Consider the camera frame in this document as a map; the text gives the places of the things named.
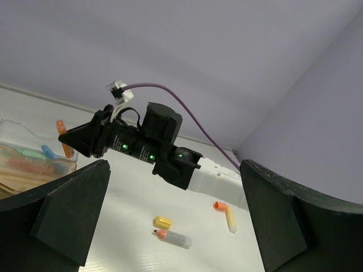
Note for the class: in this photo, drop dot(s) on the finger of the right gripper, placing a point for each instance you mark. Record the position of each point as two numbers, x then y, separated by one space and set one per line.
85 138

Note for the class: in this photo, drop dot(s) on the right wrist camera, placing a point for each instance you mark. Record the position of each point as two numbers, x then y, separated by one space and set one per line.
119 93

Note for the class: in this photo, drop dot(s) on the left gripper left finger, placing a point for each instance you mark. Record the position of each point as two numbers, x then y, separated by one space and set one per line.
51 227

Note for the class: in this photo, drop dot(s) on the pink highlighter pen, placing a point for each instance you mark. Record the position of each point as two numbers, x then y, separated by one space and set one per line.
32 166

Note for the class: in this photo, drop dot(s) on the green highlighter pen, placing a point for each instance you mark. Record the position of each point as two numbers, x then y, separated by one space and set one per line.
30 153

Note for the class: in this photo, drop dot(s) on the blue highlighter pen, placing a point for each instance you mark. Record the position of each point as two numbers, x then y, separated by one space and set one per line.
48 152

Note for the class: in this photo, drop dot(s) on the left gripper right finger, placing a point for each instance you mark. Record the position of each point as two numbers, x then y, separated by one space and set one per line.
298 228

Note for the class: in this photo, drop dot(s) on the yellow eraser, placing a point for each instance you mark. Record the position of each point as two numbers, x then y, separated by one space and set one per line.
162 222

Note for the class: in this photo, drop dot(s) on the yellow highlighter pen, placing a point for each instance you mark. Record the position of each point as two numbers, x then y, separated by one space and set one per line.
230 220

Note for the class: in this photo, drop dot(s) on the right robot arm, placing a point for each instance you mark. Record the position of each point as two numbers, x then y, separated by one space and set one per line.
152 140

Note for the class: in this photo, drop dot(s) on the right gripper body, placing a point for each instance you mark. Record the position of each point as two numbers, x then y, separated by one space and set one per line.
116 135

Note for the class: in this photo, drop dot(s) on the clear plastic container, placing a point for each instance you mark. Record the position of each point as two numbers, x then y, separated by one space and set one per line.
34 146

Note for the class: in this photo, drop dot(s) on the short pencil in tube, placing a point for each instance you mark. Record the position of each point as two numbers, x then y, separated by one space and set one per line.
174 238

